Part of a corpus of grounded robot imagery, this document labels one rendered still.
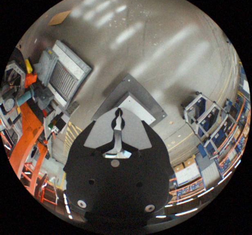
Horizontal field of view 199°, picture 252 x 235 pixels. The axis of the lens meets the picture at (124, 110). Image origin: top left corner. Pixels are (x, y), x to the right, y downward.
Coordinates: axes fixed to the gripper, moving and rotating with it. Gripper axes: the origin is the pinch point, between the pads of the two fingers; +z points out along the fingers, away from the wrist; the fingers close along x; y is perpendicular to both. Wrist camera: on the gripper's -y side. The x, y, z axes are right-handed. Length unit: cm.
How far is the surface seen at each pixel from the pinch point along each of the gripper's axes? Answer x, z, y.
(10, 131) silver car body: -363, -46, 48
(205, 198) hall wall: 752, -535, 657
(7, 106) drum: -90, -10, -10
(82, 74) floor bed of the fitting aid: -45, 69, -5
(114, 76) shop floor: -9, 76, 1
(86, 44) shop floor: -43, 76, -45
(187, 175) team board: 364, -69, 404
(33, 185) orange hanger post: -255, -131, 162
